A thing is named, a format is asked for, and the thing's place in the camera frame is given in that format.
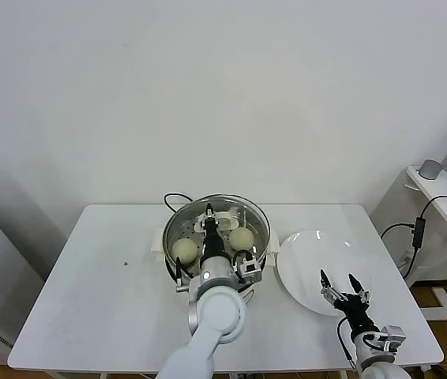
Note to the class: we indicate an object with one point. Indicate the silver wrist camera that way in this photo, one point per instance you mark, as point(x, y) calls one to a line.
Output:
point(249, 268)
point(392, 335)

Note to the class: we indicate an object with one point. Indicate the white steamed baozi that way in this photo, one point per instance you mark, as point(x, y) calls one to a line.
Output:
point(241, 238)
point(184, 252)

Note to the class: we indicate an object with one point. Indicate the white round plate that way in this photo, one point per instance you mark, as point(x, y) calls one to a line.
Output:
point(310, 268)

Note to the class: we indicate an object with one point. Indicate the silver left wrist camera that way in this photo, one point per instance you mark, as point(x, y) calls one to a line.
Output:
point(249, 268)

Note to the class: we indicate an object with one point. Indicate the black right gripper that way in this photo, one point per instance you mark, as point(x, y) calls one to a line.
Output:
point(355, 312)

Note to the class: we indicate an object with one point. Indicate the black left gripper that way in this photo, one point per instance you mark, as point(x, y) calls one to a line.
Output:
point(213, 245)

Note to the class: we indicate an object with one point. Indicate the perforated steel steamer basket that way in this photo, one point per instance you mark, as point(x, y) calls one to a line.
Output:
point(167, 256)

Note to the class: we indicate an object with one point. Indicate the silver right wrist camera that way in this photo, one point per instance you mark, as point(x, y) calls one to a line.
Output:
point(392, 335)

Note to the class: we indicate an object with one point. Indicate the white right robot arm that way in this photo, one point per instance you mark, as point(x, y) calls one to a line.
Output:
point(377, 369)

